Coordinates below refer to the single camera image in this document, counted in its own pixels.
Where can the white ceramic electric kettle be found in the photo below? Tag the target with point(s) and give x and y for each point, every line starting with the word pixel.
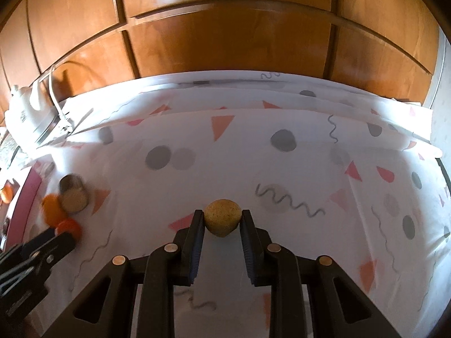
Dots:
pixel 26 112

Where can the small yellowish round fruit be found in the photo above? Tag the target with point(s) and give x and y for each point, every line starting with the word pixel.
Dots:
pixel 223 218

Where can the white patterned tablecloth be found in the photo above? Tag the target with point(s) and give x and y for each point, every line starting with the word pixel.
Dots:
pixel 282 190

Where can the orange carrot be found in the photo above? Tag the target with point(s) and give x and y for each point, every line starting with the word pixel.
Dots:
pixel 69 227

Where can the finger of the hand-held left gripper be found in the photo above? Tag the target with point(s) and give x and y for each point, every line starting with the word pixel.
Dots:
pixel 38 241
pixel 58 250

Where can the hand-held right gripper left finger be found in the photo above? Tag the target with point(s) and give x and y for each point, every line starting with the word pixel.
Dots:
pixel 199 250

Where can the white power plug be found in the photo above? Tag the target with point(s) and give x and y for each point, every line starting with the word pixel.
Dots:
pixel 67 125

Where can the patterned tissue box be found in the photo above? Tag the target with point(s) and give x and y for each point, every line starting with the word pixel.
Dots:
pixel 7 149

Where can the brown wooden wardrobe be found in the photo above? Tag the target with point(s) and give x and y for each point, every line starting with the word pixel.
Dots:
pixel 229 35

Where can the pink rimmed tray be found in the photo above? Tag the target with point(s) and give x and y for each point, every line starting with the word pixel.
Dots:
pixel 30 197

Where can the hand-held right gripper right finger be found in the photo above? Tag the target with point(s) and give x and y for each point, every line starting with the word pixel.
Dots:
pixel 246 250

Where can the dark purple cylindrical piece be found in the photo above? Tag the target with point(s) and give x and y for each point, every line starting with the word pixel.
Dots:
pixel 73 199

